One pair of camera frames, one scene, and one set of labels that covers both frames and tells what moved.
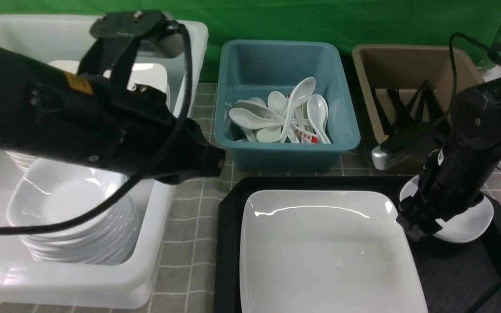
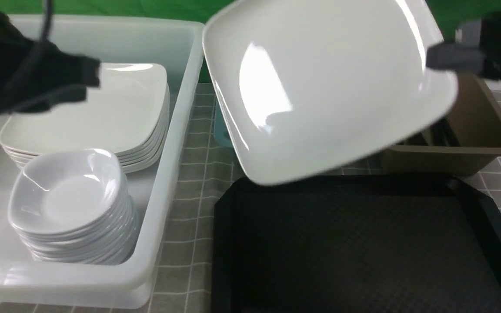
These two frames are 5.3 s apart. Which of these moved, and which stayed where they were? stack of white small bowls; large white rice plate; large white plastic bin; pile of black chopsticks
Moved: pile of black chopsticks; large white rice plate
Stayed: large white plastic bin; stack of white small bowls
